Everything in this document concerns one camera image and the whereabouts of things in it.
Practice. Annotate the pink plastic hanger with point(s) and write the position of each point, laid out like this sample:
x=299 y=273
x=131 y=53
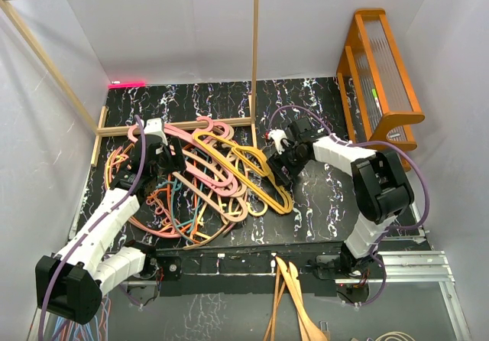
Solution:
x=241 y=190
x=226 y=184

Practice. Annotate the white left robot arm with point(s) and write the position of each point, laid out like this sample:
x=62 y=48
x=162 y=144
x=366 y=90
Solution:
x=72 y=283

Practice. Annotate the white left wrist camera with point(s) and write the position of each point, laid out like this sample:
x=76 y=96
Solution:
x=155 y=127

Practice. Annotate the wooden clothes rack frame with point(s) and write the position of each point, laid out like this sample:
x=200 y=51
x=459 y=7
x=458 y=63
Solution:
x=99 y=129

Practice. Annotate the orange wooden shelf rack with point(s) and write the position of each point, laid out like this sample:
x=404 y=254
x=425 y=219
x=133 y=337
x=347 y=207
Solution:
x=378 y=98

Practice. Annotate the orange thin hanger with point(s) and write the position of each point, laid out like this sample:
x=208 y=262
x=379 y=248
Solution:
x=170 y=227

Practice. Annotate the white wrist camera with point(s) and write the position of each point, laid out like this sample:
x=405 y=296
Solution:
x=280 y=140
x=155 y=127

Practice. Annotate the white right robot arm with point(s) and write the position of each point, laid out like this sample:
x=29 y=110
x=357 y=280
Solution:
x=382 y=191

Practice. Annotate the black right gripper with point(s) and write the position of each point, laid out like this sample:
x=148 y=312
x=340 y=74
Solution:
x=276 y=161

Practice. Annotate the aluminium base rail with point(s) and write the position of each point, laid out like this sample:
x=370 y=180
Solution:
x=416 y=266

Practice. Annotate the pink tape strip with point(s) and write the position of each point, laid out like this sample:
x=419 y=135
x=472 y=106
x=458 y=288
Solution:
x=126 y=85

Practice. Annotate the beige plastic hanger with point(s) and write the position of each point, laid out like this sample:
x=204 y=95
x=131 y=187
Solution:
x=230 y=210

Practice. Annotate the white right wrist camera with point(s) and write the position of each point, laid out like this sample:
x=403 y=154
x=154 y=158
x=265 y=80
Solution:
x=280 y=140

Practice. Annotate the wooden hangers on floor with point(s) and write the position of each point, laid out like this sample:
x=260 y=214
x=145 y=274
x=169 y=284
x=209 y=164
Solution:
x=287 y=283

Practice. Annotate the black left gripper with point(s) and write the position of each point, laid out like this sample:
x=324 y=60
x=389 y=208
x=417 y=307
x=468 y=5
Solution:
x=175 y=147

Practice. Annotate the teal thin hanger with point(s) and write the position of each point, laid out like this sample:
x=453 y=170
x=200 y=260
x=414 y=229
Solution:
x=183 y=202

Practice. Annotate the blue wire hangers pile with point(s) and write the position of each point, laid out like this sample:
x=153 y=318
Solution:
x=95 y=330

